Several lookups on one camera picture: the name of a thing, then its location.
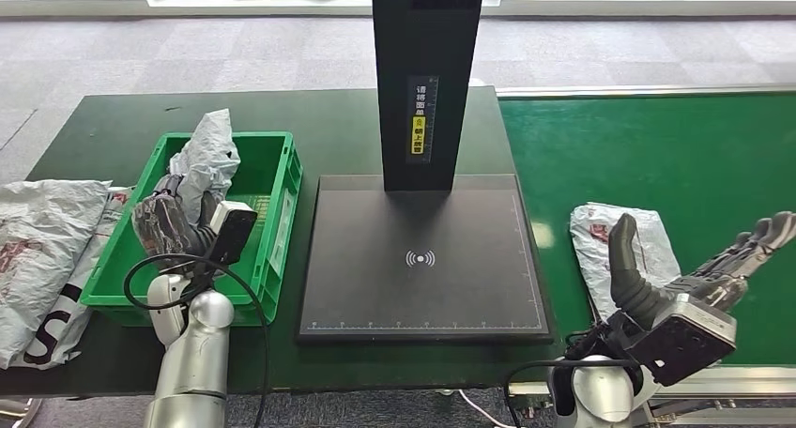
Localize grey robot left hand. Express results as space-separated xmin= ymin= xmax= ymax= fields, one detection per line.
xmin=131 ymin=175 xmax=219 ymax=258

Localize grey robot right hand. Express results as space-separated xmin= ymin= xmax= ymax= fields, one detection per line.
xmin=607 ymin=210 xmax=796 ymax=332

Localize grey parcel bag red lines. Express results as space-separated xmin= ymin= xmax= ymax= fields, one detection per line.
xmin=570 ymin=202 xmax=683 ymax=324

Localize small grey parcel bag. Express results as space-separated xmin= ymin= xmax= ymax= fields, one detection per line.
xmin=167 ymin=108 xmax=242 ymax=227

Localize green conveyor belt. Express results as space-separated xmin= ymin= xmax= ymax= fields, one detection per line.
xmin=498 ymin=92 xmax=796 ymax=369

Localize grey parcel black letter print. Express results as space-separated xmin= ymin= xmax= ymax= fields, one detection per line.
xmin=12 ymin=187 xmax=135 ymax=371

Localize black inbound scanner machine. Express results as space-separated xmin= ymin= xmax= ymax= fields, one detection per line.
xmin=297 ymin=0 xmax=554 ymax=344

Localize green plastic crate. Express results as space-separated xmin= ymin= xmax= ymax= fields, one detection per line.
xmin=81 ymin=131 xmax=304 ymax=327

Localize dark green table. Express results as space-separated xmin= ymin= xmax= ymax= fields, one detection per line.
xmin=0 ymin=85 xmax=574 ymax=396

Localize white window sill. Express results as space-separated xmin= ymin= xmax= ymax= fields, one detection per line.
xmin=0 ymin=0 xmax=796 ymax=19

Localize curved grey metal base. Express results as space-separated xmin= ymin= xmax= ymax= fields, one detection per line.
xmin=0 ymin=395 xmax=45 ymax=428

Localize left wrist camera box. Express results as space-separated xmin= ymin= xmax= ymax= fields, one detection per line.
xmin=207 ymin=201 xmax=259 ymax=266

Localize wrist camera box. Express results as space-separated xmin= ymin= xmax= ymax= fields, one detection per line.
xmin=207 ymin=201 xmax=259 ymax=266
xmin=624 ymin=293 xmax=738 ymax=388

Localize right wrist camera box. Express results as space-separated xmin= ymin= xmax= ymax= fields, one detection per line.
xmin=624 ymin=293 xmax=738 ymax=388

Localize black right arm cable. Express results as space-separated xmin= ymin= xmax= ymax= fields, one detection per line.
xmin=503 ymin=331 xmax=642 ymax=428

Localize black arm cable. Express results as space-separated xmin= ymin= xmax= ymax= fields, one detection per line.
xmin=123 ymin=253 xmax=271 ymax=428
xmin=503 ymin=331 xmax=642 ymax=428

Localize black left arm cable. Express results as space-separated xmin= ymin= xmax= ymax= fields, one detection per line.
xmin=123 ymin=253 xmax=271 ymax=428

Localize white cable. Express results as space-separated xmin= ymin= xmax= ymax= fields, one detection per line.
xmin=458 ymin=389 xmax=517 ymax=428

